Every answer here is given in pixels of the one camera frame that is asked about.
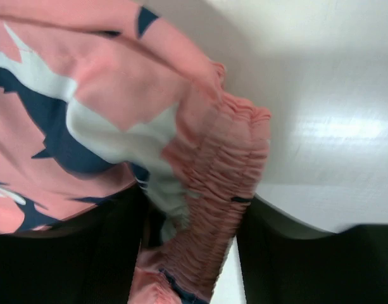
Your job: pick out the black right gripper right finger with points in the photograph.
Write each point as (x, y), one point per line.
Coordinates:
(285, 261)

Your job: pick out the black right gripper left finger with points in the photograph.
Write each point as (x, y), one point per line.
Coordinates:
(88, 259)

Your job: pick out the pink shark print shorts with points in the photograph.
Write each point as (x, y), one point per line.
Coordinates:
(99, 96)

